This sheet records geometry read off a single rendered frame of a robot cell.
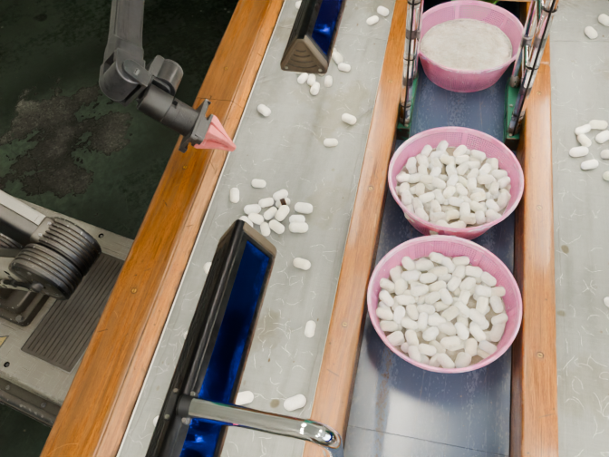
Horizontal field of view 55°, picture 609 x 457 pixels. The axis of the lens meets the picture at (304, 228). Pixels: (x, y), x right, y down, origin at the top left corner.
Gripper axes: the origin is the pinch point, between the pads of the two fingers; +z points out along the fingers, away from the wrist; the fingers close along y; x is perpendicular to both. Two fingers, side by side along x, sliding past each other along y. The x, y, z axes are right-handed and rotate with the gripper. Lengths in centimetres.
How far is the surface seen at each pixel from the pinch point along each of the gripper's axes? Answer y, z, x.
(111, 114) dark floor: 81, -17, 123
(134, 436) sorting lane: -57, 3, 8
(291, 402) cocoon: -47, 21, -9
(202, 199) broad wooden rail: -8.8, 0.6, 9.0
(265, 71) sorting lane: 32.5, 4.2, 8.0
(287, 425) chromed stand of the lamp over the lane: -60, 3, -41
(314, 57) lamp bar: -0.3, -1.2, -31.3
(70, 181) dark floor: 44, -19, 124
